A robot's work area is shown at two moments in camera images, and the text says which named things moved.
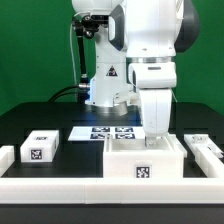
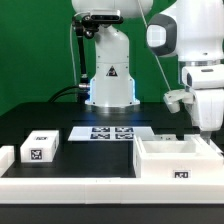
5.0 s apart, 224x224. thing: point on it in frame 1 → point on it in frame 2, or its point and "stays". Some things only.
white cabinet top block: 39,146 stays
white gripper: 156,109 → 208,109
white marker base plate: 97,133 stays
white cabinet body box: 128,157 → 176,157
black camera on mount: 92,21 stays
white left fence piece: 7,157 stays
